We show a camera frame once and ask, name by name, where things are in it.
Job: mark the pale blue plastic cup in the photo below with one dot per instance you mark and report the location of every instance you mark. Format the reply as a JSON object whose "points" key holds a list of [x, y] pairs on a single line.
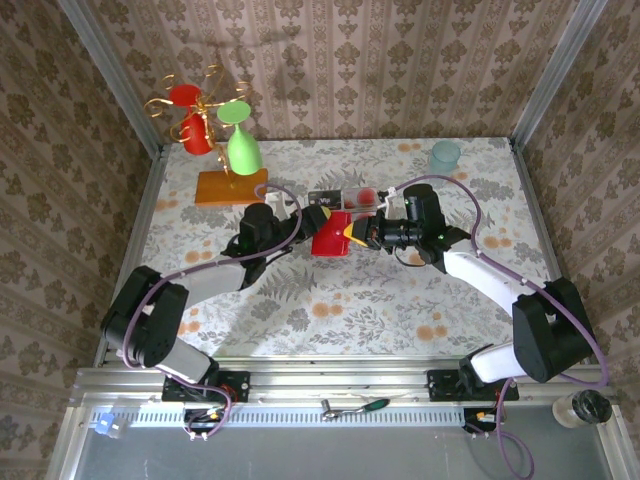
{"points": [[444, 157]]}

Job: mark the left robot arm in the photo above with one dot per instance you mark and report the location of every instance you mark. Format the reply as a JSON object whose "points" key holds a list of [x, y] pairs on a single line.
{"points": [[150, 325]]}

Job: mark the red card holder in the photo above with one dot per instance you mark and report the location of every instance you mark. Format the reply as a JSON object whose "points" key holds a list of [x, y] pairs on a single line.
{"points": [[330, 237]]}

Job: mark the green plastic wine glass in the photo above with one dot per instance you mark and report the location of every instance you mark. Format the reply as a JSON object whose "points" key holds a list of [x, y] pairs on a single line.
{"points": [[244, 152]]}

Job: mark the blue white plug connector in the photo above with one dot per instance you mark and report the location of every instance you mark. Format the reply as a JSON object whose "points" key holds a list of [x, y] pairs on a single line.
{"points": [[104, 424]]}

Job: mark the clear jar black lid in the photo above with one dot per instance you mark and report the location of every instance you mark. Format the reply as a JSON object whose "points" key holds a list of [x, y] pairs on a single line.
{"points": [[592, 406]]}

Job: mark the black credit card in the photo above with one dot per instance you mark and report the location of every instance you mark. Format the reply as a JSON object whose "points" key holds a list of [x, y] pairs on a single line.
{"points": [[325, 198]]}

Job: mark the aluminium frame post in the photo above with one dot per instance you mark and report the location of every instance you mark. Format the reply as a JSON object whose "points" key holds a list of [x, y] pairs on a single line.
{"points": [[560, 70], [110, 75]]}

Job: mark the aluminium table side rail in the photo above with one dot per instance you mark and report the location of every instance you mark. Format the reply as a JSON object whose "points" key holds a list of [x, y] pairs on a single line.
{"points": [[142, 225], [545, 225]]}

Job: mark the aluminium front rail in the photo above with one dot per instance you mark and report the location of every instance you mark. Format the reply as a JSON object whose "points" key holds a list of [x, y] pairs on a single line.
{"points": [[310, 375]]}

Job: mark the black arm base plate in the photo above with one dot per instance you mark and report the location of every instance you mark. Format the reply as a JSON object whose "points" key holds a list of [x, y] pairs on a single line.
{"points": [[240, 385], [442, 387]]}

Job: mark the red plastic wine glass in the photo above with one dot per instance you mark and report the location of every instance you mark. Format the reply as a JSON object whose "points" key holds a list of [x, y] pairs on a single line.
{"points": [[195, 135]]}

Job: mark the black power connector block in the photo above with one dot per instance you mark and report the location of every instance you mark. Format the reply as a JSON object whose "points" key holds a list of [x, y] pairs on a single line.
{"points": [[475, 417], [200, 417]]}

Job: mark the grey metal panel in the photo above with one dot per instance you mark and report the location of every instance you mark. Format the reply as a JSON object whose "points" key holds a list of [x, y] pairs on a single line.
{"points": [[325, 455]]}

